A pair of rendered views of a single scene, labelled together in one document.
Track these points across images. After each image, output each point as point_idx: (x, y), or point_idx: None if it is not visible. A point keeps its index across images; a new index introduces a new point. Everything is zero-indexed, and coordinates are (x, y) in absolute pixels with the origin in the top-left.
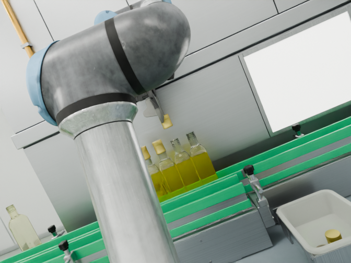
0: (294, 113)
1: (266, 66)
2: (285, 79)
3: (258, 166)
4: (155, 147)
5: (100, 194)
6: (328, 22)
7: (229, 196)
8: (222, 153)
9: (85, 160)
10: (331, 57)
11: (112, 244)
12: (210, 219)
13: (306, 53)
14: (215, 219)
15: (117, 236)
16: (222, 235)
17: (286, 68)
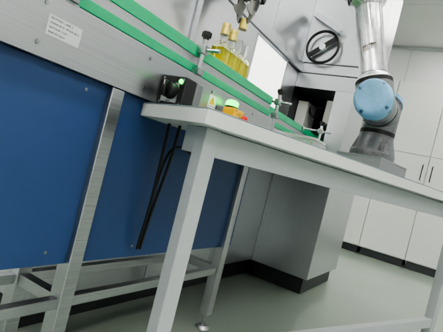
0: None
1: (260, 53)
2: (260, 69)
3: None
4: (235, 33)
5: (382, 27)
6: (281, 60)
7: (267, 99)
8: None
9: (380, 12)
10: (274, 79)
11: (383, 44)
12: (256, 106)
13: (271, 65)
14: (257, 108)
15: (384, 43)
16: (258, 120)
17: (264, 64)
